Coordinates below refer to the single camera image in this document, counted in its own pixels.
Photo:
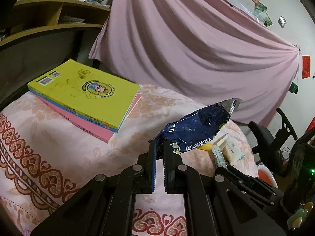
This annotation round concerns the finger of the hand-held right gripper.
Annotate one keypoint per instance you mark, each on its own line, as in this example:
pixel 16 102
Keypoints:
pixel 256 180
pixel 236 179

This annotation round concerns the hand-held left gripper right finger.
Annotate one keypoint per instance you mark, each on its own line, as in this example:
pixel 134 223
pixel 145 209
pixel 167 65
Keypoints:
pixel 168 174

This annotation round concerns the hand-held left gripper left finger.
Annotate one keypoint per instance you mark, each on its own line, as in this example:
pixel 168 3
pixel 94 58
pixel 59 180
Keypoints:
pixel 153 167

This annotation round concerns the orange basin with white rim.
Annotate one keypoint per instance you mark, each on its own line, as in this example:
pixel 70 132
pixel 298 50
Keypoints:
pixel 267 175

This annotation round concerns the white sachet strip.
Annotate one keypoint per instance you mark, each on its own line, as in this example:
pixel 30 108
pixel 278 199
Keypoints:
pixel 218 157

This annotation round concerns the white paper packet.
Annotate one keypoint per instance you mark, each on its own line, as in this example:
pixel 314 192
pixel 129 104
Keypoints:
pixel 233 150

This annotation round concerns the small yellow packet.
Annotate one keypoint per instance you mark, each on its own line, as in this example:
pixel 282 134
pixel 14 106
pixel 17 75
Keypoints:
pixel 206 147

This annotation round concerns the dark blue snack bag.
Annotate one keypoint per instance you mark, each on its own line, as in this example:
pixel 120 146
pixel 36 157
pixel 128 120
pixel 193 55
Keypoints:
pixel 196 125

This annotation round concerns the black office chair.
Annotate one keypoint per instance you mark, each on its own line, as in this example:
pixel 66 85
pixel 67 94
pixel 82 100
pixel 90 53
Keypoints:
pixel 265 140

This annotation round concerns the pale green pendant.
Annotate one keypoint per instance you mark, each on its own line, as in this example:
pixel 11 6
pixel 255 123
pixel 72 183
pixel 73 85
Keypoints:
pixel 297 215

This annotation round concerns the red hanging ornament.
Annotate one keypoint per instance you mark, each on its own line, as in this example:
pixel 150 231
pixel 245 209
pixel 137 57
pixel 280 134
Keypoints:
pixel 312 124

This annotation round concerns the pink book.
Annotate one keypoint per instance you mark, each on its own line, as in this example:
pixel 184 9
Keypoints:
pixel 98 132

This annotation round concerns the green hanging pouch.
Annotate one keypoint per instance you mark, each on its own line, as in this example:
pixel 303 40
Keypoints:
pixel 293 88

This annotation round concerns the blue book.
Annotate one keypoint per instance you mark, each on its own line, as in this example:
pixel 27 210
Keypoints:
pixel 73 110

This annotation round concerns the yellow book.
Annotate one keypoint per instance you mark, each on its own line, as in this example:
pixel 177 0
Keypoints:
pixel 86 91

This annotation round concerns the floral pink blanket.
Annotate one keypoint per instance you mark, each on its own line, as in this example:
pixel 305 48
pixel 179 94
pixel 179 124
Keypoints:
pixel 49 132

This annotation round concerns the pink hanging sheet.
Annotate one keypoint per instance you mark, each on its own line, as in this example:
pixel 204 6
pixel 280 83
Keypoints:
pixel 184 41

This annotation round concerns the green landscape photo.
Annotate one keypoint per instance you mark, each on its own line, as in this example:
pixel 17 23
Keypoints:
pixel 267 19
pixel 259 9

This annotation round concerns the stack of shelf papers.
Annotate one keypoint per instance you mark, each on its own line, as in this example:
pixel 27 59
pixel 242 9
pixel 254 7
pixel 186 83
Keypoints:
pixel 71 19

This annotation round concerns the wooden shelf desk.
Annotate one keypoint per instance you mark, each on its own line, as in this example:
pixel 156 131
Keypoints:
pixel 37 12

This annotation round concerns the red wall poster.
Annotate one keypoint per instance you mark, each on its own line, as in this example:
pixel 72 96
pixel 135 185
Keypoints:
pixel 306 66

